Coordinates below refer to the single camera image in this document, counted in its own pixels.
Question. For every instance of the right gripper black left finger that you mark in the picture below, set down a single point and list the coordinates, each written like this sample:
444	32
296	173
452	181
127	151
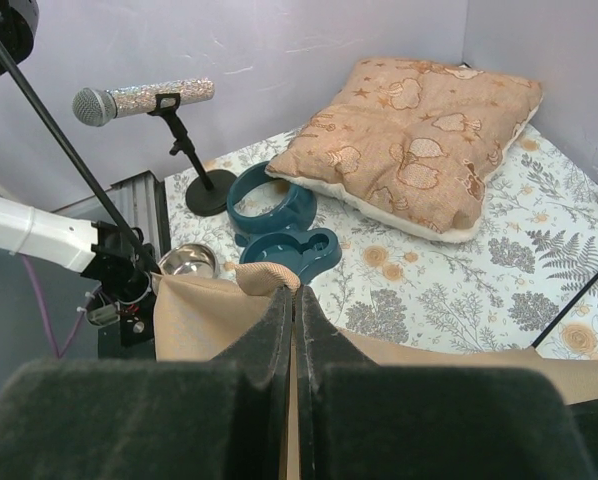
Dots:
225	418

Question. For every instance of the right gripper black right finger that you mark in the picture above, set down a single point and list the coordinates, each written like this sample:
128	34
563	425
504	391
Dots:
360	420

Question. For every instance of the black tent pole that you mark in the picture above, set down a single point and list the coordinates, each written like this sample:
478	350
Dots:
62	140
564	311

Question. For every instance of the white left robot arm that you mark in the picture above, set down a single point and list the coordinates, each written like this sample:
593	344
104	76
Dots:
111	253

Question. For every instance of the teal double pet feeder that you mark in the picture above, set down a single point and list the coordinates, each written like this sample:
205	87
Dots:
283	235

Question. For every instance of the stainless steel bowl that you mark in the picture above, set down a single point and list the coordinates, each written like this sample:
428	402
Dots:
192	258

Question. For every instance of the black microphone stand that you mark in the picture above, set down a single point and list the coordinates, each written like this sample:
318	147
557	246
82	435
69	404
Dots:
205	196

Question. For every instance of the peach patterned pillow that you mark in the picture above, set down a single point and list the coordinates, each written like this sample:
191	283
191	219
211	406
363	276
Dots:
412	143

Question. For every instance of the aluminium frame rail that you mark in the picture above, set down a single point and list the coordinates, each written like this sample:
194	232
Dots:
141	199

